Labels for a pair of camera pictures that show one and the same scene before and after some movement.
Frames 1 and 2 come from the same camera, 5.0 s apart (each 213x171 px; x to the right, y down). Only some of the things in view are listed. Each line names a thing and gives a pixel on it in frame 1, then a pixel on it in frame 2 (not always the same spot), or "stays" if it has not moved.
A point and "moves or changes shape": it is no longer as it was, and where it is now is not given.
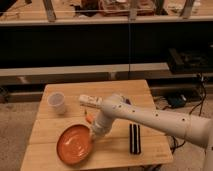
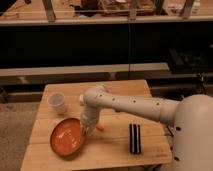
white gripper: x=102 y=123 to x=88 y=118
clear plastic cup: x=56 y=103 stays
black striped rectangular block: x=135 y=138 stays
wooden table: x=128 y=144 stays
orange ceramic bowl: x=74 y=143 moves or changes shape
